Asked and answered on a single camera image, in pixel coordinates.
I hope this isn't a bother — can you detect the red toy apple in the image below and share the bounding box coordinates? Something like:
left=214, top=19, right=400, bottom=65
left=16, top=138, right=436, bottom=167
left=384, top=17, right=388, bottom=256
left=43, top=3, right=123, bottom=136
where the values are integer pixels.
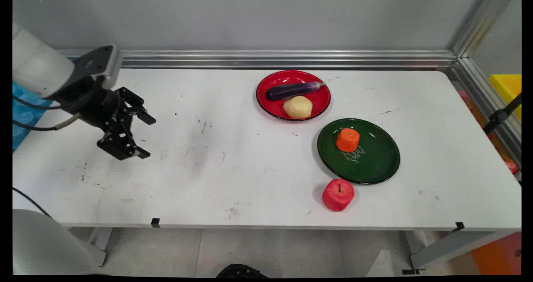
left=322, top=178, right=355, bottom=212

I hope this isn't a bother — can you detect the black cable near base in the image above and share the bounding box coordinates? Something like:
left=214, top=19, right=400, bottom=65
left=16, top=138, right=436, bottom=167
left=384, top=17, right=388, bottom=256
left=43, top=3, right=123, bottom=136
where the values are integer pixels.
left=12, top=187, right=53, bottom=219

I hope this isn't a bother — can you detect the orange toy tangerine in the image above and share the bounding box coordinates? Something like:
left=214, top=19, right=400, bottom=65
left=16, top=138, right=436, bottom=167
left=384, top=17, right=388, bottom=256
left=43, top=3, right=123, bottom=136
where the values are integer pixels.
left=336, top=127, right=360, bottom=153

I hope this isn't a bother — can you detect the black stand pole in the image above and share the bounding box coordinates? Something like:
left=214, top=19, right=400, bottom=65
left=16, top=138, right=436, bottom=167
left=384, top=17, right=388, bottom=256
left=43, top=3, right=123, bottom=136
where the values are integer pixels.
left=483, top=92, right=522, bottom=135

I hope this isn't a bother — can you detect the white table leg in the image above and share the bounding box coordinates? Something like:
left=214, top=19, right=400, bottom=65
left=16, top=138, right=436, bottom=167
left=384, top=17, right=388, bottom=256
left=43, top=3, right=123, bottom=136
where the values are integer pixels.
left=402, top=231, right=512, bottom=275
left=87, top=227, right=114, bottom=267

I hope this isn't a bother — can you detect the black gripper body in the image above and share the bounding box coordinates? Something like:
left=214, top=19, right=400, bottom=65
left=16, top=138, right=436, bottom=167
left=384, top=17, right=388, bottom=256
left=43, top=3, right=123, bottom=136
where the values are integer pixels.
left=75, top=85, right=134, bottom=133

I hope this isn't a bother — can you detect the blue plastic sheet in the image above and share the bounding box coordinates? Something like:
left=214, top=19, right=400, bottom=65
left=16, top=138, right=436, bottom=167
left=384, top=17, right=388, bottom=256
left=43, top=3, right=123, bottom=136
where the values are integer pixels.
left=12, top=82, right=54, bottom=151

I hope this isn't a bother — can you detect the black cable with grey sleeve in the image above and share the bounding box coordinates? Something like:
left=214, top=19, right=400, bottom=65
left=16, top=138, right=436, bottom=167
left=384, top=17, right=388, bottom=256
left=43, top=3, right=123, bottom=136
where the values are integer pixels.
left=12, top=113, right=80, bottom=132

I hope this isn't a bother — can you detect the pale yellow toy potato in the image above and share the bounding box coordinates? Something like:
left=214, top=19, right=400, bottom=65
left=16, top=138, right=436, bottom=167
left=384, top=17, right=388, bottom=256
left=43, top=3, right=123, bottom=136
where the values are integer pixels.
left=283, top=96, right=313, bottom=119

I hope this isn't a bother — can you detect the horizontal aluminium frame rail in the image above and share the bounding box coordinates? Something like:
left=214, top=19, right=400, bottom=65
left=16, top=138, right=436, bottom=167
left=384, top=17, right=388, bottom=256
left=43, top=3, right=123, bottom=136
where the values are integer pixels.
left=57, top=50, right=458, bottom=70

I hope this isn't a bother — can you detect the thin black cable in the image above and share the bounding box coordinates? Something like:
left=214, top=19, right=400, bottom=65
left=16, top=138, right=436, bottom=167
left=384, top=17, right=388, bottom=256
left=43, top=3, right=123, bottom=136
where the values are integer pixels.
left=12, top=96, right=63, bottom=110

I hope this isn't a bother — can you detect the aluminium corner frame post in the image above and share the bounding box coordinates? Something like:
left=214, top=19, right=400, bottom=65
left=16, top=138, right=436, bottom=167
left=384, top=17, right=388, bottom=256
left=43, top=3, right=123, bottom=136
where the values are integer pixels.
left=446, top=0, right=522, bottom=170

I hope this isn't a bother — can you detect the red round plate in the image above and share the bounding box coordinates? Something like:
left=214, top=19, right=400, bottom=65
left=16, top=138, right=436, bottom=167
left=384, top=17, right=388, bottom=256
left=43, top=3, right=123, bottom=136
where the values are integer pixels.
left=256, top=70, right=331, bottom=121

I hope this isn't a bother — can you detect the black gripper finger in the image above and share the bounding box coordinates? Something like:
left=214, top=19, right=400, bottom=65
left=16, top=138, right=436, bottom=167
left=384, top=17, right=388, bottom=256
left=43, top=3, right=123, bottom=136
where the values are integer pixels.
left=97, top=122, right=151, bottom=161
left=115, top=87, right=157, bottom=125

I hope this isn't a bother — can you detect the white rounded robot base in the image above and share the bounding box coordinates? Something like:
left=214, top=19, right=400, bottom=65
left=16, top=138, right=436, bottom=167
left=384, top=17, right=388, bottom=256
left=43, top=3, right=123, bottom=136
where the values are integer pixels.
left=12, top=209, right=107, bottom=276

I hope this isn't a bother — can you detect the grey wrist camera housing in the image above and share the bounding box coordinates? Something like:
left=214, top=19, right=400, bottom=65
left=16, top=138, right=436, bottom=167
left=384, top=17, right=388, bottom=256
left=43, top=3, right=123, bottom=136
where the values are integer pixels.
left=74, top=45, right=124, bottom=90

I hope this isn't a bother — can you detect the purple toy eggplant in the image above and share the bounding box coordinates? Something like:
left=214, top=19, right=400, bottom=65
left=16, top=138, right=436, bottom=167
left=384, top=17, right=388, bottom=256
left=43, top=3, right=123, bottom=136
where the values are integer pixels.
left=266, top=81, right=326, bottom=102

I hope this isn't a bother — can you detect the yellow plastic bin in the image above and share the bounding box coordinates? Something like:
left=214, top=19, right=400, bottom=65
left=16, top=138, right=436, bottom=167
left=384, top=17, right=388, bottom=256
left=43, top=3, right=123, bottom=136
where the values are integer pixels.
left=488, top=74, right=522, bottom=121

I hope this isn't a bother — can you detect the black object on floor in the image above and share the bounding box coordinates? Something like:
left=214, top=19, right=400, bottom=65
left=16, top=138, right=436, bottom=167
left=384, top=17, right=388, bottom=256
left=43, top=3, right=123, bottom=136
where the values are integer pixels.
left=216, top=264, right=270, bottom=279

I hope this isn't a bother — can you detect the dark green round plate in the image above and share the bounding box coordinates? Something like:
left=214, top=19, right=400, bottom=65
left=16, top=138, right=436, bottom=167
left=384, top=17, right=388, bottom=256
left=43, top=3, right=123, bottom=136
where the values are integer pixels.
left=317, top=118, right=401, bottom=185

